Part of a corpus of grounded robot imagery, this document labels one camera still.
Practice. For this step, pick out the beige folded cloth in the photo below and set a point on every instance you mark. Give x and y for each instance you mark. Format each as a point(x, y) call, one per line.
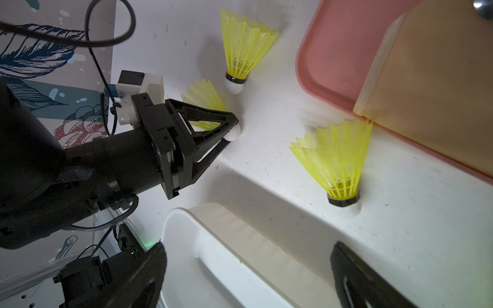
point(431, 83)

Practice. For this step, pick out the yellow shuttlecock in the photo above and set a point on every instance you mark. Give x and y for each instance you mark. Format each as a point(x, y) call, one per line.
point(334, 157)
point(203, 94)
point(245, 43)

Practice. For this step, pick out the steel spoon on tray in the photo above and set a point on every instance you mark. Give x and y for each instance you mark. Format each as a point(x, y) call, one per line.
point(484, 8)

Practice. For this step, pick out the pink plastic tray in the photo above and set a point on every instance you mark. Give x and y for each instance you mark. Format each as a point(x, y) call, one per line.
point(339, 48)

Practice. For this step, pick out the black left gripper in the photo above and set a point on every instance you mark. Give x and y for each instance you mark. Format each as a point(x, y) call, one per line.
point(182, 154)

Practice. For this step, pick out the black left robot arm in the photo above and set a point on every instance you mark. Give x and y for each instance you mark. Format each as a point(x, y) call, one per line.
point(46, 188)

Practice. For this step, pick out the white plastic storage box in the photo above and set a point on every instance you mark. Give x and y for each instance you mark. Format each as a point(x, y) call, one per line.
point(215, 259)

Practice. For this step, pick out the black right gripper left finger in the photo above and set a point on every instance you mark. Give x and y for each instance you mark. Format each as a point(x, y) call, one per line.
point(124, 280)

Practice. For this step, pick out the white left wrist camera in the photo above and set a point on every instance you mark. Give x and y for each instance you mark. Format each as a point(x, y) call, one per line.
point(132, 83)

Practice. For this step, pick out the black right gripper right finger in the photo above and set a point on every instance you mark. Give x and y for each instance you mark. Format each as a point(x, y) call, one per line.
point(358, 285)

